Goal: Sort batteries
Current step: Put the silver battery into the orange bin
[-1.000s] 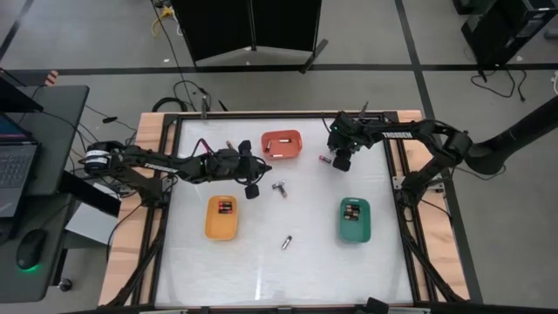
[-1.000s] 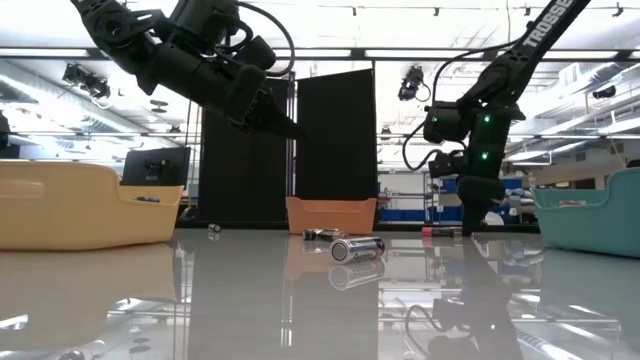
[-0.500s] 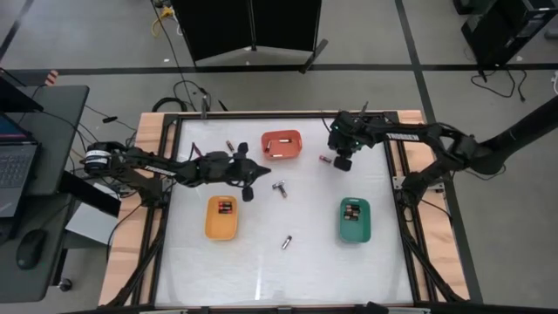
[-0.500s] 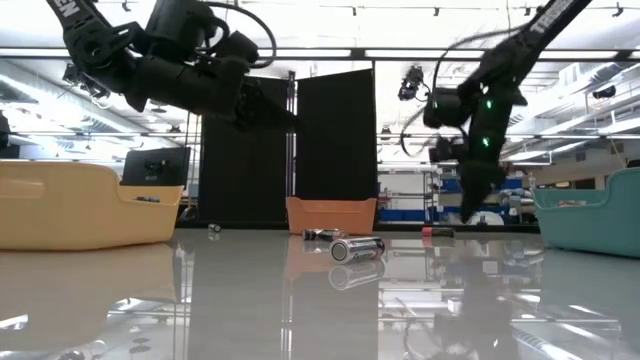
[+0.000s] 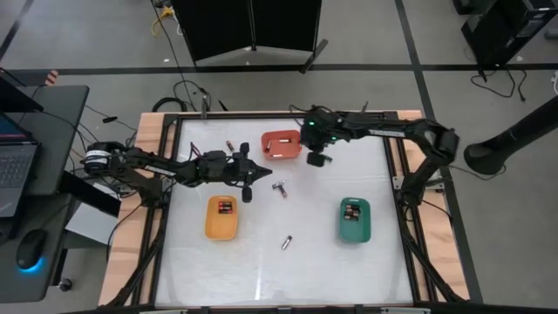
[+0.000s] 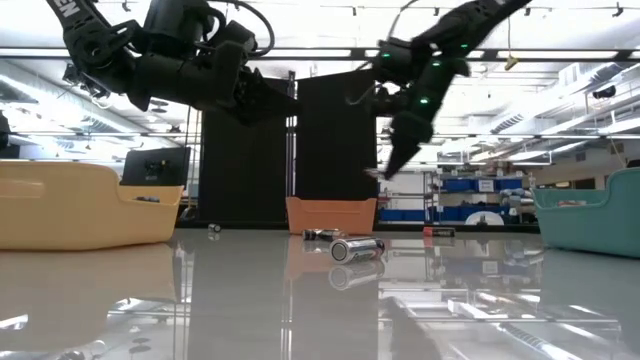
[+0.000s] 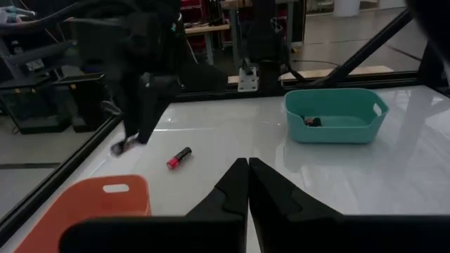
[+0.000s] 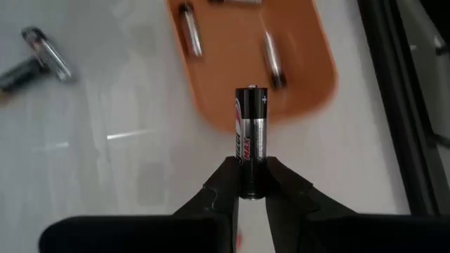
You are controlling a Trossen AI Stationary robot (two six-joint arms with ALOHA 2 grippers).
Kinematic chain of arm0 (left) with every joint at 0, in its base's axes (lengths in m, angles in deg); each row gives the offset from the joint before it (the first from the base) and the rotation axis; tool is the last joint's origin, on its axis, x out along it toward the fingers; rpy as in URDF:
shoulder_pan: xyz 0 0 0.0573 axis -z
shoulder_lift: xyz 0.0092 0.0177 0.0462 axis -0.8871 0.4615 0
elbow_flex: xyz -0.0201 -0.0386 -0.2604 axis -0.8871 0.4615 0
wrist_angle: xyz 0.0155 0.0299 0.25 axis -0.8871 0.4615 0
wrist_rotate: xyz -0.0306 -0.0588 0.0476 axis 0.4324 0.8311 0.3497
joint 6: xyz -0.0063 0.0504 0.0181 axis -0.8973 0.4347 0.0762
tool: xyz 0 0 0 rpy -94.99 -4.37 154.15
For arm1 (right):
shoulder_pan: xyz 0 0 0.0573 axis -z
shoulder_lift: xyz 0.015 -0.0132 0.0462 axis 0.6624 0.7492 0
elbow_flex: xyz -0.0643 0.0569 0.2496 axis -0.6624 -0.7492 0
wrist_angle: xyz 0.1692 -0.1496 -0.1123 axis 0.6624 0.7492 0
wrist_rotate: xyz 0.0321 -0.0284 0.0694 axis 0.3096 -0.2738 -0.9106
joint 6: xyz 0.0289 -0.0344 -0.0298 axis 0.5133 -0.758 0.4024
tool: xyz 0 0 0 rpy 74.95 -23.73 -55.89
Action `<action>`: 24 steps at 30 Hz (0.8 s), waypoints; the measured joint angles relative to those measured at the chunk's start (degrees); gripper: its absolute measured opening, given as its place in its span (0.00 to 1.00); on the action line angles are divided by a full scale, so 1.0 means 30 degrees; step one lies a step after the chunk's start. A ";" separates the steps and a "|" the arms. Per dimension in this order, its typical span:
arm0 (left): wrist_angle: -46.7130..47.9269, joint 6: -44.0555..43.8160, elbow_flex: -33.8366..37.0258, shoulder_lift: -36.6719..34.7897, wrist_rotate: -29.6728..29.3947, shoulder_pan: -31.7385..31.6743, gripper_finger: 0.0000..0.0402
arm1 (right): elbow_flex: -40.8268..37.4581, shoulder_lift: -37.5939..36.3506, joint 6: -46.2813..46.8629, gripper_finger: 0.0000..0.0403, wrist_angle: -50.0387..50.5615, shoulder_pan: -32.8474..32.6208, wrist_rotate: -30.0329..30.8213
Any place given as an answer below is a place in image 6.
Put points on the black monitor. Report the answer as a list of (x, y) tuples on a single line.
[(155, 167)]

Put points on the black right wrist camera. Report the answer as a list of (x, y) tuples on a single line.
[(385, 102)]

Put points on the yellow hanging hook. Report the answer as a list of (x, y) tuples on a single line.
[(511, 63)]

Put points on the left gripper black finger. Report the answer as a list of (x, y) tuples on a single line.
[(270, 102), (275, 119)]

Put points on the blue storage bin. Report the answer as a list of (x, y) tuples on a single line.
[(460, 185), (400, 215), (452, 214), (509, 184)]

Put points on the black battery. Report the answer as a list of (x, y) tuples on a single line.
[(440, 232)]

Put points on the yellow plastic bin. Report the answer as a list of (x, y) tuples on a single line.
[(75, 210)]

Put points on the orange plastic bin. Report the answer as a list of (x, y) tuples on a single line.
[(330, 217)]

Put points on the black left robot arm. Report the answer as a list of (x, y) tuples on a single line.
[(90, 50)]

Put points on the black overhead frame beam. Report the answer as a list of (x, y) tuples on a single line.
[(310, 53)]

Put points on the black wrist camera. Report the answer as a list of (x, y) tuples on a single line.
[(237, 37), (385, 102)]

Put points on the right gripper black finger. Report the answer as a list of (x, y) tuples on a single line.
[(400, 160), (415, 157)]

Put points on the small dark battery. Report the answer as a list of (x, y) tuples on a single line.
[(322, 234)]

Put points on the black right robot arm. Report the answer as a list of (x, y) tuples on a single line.
[(465, 25)]

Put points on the black partition screen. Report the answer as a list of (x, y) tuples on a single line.
[(335, 165)]

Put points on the black ceiling camera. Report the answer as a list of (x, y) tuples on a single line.
[(604, 92)]

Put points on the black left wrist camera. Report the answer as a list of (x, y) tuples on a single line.
[(237, 37)]

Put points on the green plastic bin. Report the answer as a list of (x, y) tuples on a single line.
[(590, 225)]

